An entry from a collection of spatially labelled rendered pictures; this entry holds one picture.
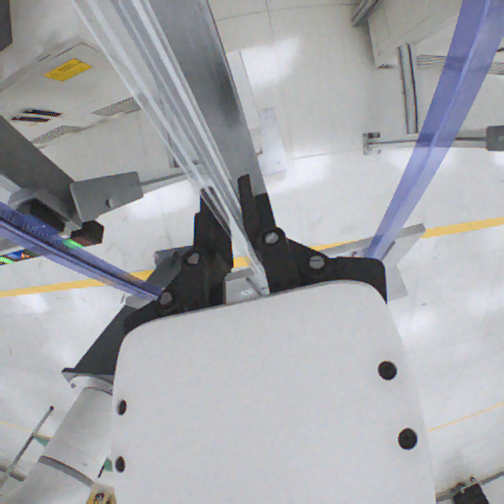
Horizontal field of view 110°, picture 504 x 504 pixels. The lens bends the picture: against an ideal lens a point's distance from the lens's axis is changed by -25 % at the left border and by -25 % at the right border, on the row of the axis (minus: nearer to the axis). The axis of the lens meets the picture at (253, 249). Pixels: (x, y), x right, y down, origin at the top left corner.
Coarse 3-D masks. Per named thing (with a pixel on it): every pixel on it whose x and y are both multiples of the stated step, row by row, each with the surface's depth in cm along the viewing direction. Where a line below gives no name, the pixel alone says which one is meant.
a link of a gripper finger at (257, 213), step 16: (240, 176) 12; (240, 192) 12; (256, 208) 11; (256, 224) 10; (272, 224) 11; (256, 240) 11; (288, 240) 10; (256, 256) 12; (304, 256) 10; (320, 256) 9; (304, 272) 9; (320, 272) 9
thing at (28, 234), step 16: (0, 208) 9; (0, 224) 9; (16, 224) 9; (32, 224) 10; (16, 240) 10; (32, 240) 10; (48, 240) 11; (64, 240) 12; (48, 256) 12; (64, 256) 12; (80, 256) 13; (96, 256) 15; (80, 272) 14; (96, 272) 15; (112, 272) 16; (128, 288) 18; (144, 288) 20; (160, 288) 22
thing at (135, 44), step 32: (96, 0) 3; (128, 0) 4; (96, 32) 4; (128, 32) 4; (160, 32) 5; (128, 64) 5; (160, 64) 5; (160, 96) 6; (192, 96) 7; (160, 128) 7; (192, 128) 7; (192, 160) 8; (224, 192) 10; (224, 224) 12
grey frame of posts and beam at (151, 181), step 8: (176, 168) 59; (144, 176) 42; (152, 176) 45; (160, 176) 49; (168, 176) 56; (176, 176) 61; (184, 176) 65; (144, 184) 44; (152, 184) 45; (160, 184) 49; (168, 184) 53; (144, 192) 41
